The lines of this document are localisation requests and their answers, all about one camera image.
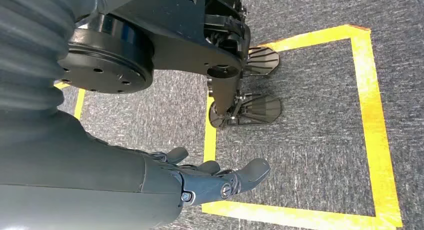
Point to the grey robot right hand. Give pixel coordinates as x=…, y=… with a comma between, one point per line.
x=82, y=175

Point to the black robot right leg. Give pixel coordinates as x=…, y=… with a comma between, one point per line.
x=185, y=39

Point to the black robot leg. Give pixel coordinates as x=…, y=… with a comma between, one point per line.
x=185, y=39
x=232, y=39

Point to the black robot right foot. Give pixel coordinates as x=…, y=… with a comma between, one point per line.
x=261, y=109

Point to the black robot foot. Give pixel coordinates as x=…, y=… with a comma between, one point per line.
x=261, y=109
x=263, y=59

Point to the black robot left leg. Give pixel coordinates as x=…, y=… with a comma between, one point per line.
x=232, y=39

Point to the black robot left foot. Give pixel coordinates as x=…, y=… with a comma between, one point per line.
x=263, y=59

